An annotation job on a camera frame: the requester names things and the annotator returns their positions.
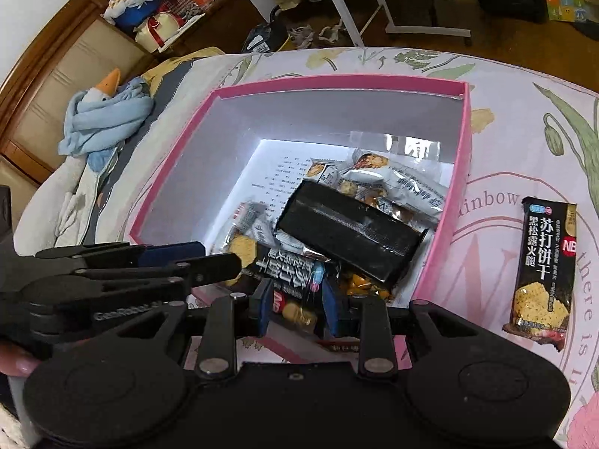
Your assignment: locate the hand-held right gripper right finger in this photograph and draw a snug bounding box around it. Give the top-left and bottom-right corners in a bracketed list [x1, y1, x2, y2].
[320, 277, 478, 379]

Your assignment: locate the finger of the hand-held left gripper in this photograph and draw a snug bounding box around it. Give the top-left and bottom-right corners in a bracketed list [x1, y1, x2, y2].
[35, 241, 207, 272]
[70, 253, 243, 293]

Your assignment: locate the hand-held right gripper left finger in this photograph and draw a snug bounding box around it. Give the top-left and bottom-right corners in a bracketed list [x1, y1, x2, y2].
[94, 279, 276, 381]

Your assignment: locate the black cracker packet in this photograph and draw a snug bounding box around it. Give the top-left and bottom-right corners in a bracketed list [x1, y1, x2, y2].
[243, 243, 329, 334]
[502, 195, 579, 352]

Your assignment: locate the clear nut bag red label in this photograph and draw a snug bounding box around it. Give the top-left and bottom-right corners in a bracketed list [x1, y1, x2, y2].
[337, 269, 395, 303]

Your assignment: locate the silver snack bar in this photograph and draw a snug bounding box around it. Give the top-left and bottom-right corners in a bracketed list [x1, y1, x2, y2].
[225, 201, 278, 254]
[306, 159, 342, 189]
[339, 150, 448, 219]
[356, 192, 418, 226]

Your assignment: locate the glossy black packet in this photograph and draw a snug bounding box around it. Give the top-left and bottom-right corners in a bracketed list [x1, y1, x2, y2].
[274, 180, 429, 284]

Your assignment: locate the pink cardboard box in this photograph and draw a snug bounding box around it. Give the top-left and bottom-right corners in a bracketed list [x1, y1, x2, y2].
[127, 75, 471, 362]

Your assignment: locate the person's left hand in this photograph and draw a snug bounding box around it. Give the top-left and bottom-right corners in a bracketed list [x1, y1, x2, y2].
[0, 341, 43, 378]

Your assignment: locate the goose plush with blue scarf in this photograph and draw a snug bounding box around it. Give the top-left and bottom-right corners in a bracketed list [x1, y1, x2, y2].
[51, 68, 156, 248]

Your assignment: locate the grey and yellow quilt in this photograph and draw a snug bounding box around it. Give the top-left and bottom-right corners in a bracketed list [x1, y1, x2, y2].
[140, 47, 226, 104]

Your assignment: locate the white bag with red ribbon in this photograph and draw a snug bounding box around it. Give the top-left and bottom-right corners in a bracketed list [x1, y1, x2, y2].
[135, 9, 188, 55]

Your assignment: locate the wooden headboard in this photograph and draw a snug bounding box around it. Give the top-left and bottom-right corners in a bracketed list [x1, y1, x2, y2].
[0, 0, 161, 189]

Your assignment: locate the black bag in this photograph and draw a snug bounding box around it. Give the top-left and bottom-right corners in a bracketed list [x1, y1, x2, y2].
[241, 19, 289, 53]

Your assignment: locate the dark wooden nightstand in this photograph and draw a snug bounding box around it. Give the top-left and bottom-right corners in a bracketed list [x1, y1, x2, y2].
[159, 0, 267, 57]

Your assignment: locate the blue bag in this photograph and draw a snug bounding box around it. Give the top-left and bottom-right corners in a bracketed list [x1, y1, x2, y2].
[104, 0, 162, 33]

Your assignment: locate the pale shoe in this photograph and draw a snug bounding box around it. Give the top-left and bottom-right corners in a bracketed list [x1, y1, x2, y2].
[319, 23, 349, 44]
[288, 25, 316, 48]

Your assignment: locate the red and white bag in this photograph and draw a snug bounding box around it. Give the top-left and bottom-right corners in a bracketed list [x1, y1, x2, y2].
[159, 0, 221, 22]

